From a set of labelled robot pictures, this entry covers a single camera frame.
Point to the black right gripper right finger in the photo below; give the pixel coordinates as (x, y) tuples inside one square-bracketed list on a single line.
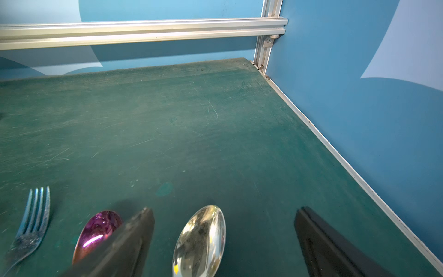
[(329, 254)]

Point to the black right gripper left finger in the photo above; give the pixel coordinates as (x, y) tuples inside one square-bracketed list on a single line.
[(123, 254)]

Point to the purple spoon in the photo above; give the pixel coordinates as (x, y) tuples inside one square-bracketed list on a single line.
[(96, 230)]

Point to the silver spoon pink handle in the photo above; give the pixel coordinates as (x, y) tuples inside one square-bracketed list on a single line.
[(200, 246)]

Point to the blue fork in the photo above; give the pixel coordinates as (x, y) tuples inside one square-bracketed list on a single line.
[(32, 229)]

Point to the right table edge rail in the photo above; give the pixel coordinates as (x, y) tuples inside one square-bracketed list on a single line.
[(424, 250)]

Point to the horizontal aluminium frame rail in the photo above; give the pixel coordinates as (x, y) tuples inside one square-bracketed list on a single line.
[(31, 36)]

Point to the right aluminium corner post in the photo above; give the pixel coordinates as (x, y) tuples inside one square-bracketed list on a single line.
[(271, 10)]

